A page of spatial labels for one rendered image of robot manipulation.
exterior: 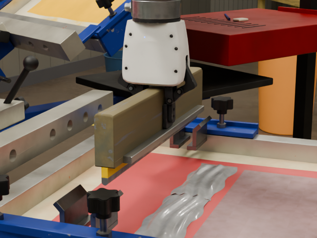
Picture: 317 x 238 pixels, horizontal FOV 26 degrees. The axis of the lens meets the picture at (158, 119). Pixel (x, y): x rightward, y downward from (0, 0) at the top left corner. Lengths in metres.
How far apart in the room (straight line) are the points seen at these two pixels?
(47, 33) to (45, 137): 0.41
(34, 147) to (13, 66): 5.28
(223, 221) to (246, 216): 0.04
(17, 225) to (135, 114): 0.23
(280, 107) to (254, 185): 3.73
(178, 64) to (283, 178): 0.32
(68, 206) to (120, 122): 0.13
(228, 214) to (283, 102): 3.85
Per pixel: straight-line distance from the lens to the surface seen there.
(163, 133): 1.06
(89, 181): 1.21
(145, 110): 1.02
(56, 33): 1.58
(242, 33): 1.98
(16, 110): 1.27
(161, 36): 1.05
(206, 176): 1.22
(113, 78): 2.12
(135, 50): 1.07
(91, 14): 1.80
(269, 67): 4.88
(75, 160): 1.22
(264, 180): 1.23
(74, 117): 1.36
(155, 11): 1.04
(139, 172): 1.25
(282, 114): 4.93
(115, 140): 0.92
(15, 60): 6.51
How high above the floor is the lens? 1.37
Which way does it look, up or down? 15 degrees down
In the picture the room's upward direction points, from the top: straight up
